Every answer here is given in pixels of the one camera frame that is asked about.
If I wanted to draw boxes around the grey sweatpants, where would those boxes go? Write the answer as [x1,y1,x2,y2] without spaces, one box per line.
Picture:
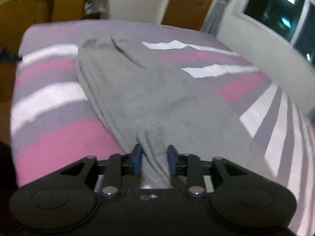
[77,34,273,189]

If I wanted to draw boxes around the striped pink purple bed sheet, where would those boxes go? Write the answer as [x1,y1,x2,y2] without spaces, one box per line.
[9,20,314,235]

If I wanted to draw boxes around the wooden cabinet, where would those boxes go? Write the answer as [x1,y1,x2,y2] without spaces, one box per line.
[1,0,109,143]

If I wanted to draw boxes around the aluminium sliding window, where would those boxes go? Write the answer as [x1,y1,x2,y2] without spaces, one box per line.
[233,0,314,67]

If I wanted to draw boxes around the brown wooden door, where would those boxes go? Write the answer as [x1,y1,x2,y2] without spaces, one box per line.
[161,0,212,31]

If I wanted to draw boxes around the left grey curtain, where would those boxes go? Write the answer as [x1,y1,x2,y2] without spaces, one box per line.
[201,0,230,37]

